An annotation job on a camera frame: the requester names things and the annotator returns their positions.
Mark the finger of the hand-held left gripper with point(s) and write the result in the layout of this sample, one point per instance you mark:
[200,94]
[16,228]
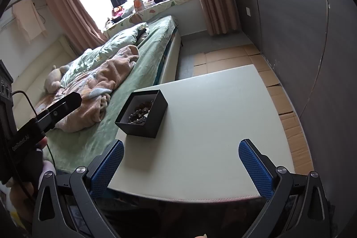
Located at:
[68,104]

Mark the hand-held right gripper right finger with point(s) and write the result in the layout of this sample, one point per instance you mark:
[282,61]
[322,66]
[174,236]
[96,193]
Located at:
[255,168]

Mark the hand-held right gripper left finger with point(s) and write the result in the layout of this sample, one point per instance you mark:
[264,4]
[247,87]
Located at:
[108,165]

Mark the black jewelry box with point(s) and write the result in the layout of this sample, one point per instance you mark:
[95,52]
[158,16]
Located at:
[156,121]

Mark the person's left hand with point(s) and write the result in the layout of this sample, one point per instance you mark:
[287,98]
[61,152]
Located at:
[19,192]

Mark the beige plush toy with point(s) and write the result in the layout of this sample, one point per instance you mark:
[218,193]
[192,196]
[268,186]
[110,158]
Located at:
[53,82]

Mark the pink fleece blanket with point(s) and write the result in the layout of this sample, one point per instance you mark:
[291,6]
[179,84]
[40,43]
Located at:
[117,65]

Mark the light green quilt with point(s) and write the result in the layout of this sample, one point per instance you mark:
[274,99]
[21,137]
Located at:
[111,45]

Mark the bed with green sheet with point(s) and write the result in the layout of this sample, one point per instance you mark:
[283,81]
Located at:
[150,59]

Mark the cardboard floor sheets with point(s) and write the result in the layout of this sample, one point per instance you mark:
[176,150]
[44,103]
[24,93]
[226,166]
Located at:
[223,55]

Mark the orange paper bag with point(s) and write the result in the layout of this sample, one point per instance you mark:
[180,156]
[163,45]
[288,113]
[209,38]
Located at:
[138,4]

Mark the printed window seat cushion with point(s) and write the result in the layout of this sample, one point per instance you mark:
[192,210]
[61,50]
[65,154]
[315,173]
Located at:
[156,8]

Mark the white wall switch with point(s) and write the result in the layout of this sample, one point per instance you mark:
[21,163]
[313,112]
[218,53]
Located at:
[248,11]

